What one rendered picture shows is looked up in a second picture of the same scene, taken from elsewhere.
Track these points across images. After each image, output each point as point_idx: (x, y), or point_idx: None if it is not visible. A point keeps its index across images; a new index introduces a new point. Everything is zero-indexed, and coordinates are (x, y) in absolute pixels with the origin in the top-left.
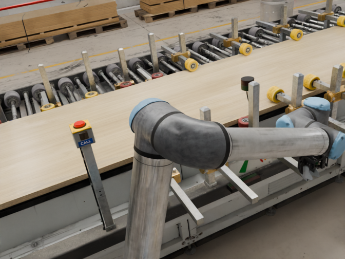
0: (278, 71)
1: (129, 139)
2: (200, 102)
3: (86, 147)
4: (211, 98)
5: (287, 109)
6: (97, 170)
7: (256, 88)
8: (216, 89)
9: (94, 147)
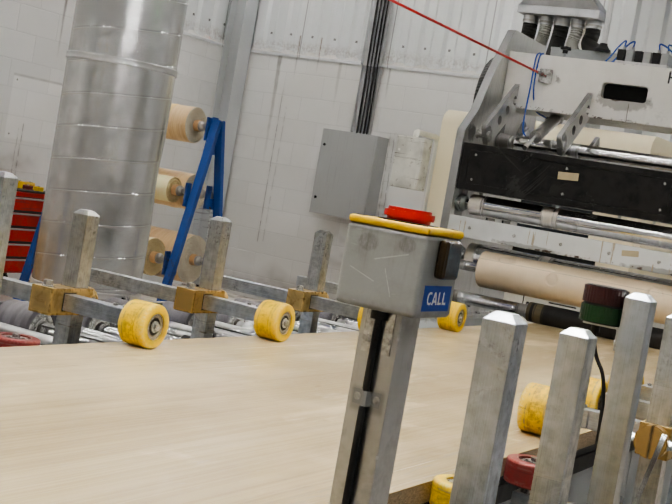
0: (433, 381)
1: (192, 478)
2: (311, 416)
3: (407, 335)
4: (331, 411)
5: (648, 431)
6: (391, 474)
7: (652, 314)
8: (311, 395)
9: (64, 492)
